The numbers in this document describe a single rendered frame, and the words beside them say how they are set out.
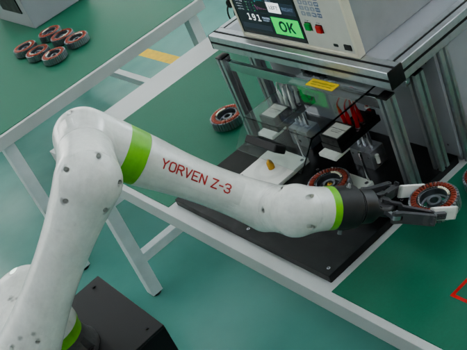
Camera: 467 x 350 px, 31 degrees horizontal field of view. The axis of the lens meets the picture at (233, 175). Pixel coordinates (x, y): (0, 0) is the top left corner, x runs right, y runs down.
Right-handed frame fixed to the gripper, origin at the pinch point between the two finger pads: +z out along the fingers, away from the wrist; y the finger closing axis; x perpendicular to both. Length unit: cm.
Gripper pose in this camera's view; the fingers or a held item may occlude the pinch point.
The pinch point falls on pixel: (432, 201)
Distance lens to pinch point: 189.3
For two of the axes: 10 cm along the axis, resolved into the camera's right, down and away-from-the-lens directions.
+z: 9.1, -0.4, 4.2
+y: 4.0, 3.9, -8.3
